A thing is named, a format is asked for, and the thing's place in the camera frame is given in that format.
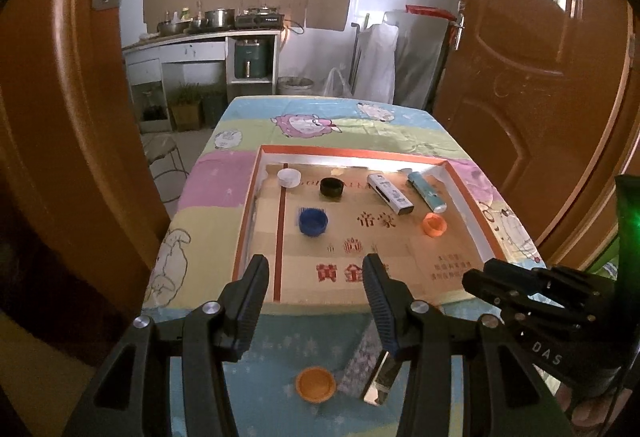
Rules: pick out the white bottle cap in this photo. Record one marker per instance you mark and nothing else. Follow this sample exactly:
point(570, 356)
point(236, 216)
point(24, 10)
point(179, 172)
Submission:
point(289, 178)

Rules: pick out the printed cartoon sheep blanket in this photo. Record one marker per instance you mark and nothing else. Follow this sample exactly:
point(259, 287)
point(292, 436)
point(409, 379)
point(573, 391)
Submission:
point(225, 167)

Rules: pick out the red paper strip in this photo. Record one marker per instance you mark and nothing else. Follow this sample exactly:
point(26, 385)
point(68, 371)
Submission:
point(430, 10)

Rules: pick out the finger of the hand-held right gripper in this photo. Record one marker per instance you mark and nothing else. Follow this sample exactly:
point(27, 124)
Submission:
point(492, 289)
point(515, 272)

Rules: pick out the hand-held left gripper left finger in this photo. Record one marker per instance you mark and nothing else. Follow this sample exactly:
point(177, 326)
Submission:
point(248, 309)

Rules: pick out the green air fryer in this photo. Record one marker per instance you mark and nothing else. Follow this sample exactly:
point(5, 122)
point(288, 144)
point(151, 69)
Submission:
point(253, 61)

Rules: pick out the white plastic bag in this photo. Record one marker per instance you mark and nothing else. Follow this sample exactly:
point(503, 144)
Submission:
point(337, 82)

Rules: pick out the plastic-covered rack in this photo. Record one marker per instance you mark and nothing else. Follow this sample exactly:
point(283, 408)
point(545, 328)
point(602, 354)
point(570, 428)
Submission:
point(385, 57)

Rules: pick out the black bottle cap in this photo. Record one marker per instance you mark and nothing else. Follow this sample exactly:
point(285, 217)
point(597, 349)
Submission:
point(332, 187)

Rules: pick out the crate with plants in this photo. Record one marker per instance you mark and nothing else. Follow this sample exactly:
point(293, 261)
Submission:
point(187, 109)

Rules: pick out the light blue lighter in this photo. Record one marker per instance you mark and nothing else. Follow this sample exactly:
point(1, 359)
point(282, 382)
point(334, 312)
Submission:
point(427, 192)

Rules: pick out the metal pan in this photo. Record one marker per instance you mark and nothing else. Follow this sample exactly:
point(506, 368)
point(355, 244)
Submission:
point(174, 28)

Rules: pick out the white kitchen counter cabinet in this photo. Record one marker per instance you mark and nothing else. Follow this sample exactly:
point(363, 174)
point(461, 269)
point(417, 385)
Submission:
point(200, 52)

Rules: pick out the silver rectangular box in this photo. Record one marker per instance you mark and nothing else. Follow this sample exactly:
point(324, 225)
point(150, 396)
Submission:
point(391, 193)

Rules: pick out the gas stove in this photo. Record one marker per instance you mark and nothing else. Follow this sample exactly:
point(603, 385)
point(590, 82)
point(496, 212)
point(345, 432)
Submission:
point(260, 19)

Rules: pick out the orange-rimmed shallow box tray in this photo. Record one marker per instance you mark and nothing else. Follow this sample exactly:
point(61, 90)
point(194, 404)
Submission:
point(350, 161)

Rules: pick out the small orange bottle cap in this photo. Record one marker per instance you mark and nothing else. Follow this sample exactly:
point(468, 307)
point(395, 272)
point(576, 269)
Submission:
point(433, 225)

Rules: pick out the wide orange lid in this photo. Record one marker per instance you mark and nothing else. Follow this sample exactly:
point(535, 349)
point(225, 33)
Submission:
point(315, 385)

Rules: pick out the steel cooking pot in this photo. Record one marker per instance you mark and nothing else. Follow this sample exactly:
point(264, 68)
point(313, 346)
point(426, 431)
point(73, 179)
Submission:
point(220, 18)

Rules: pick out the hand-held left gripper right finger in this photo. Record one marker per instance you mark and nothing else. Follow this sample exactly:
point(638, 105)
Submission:
point(381, 309)

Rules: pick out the flattened printed cardboard sheet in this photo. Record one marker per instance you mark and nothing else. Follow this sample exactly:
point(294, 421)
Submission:
point(400, 257)

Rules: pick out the round bucket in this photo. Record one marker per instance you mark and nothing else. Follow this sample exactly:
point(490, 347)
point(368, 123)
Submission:
point(296, 86)

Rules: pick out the blue bottle cap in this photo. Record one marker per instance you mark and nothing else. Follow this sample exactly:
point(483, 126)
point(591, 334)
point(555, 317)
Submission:
point(313, 222)

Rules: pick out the brown wooden door with latch plate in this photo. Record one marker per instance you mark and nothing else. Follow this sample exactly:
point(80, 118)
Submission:
point(50, 117)

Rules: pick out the shiny silver rectangular case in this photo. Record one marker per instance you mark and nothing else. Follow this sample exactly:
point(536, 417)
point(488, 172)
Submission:
point(380, 382)

